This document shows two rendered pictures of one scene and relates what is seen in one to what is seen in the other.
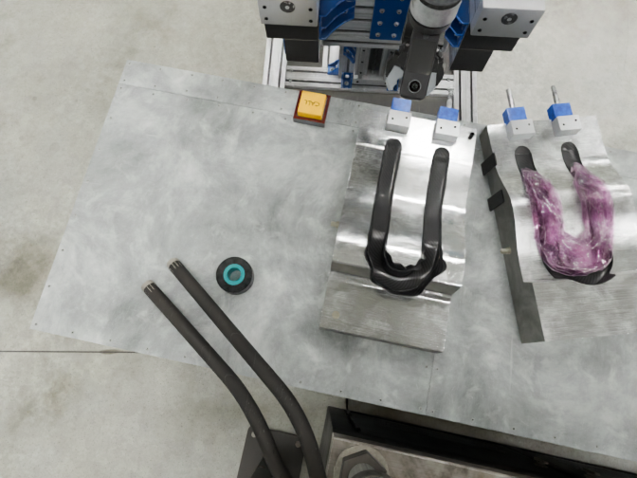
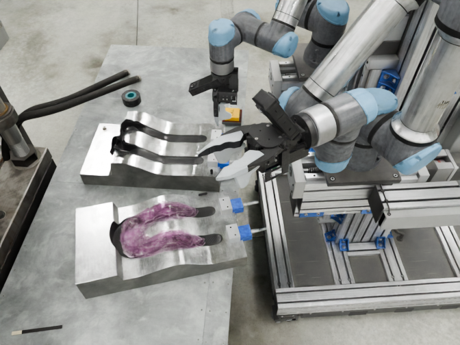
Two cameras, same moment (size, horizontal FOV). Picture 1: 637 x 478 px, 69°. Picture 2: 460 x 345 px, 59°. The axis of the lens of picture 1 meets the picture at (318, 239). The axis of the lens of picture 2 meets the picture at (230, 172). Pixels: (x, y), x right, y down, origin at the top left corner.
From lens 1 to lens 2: 1.30 m
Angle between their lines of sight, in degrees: 39
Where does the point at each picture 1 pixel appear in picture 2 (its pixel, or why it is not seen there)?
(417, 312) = (103, 161)
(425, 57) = (205, 81)
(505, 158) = (204, 201)
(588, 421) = (31, 265)
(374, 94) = (320, 228)
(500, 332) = not seen: hidden behind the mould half
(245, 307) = (116, 105)
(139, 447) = not seen: hidden behind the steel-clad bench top
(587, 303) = (96, 231)
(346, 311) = (106, 133)
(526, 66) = not seen: outside the picture
